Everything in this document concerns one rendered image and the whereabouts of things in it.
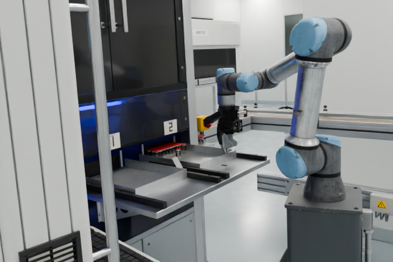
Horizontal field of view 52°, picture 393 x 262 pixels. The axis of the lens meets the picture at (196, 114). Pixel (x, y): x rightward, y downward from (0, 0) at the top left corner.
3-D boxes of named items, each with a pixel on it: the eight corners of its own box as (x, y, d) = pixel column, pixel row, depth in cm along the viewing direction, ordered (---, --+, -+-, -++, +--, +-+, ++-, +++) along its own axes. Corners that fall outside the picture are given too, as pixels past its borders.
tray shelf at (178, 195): (62, 192, 148) (62, 186, 147) (184, 151, 202) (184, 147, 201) (157, 219, 118) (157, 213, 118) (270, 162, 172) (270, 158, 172)
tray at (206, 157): (139, 162, 178) (138, 154, 177) (178, 149, 198) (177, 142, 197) (200, 172, 157) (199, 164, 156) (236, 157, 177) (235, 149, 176)
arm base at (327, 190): (345, 190, 154) (345, 165, 153) (345, 204, 140) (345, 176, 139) (305, 187, 160) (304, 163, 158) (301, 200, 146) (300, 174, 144)
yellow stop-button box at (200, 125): (189, 131, 202) (189, 116, 201) (198, 128, 208) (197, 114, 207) (202, 131, 197) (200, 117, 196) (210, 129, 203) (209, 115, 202)
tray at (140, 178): (73, 183, 151) (72, 173, 151) (125, 166, 171) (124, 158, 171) (135, 199, 130) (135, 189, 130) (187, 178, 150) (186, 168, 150)
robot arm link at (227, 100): (213, 95, 167) (224, 93, 174) (214, 106, 168) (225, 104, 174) (228, 96, 163) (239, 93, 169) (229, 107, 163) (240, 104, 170)
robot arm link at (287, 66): (359, 11, 135) (264, 69, 174) (339, 10, 129) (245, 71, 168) (371, 42, 133) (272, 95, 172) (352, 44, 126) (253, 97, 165)
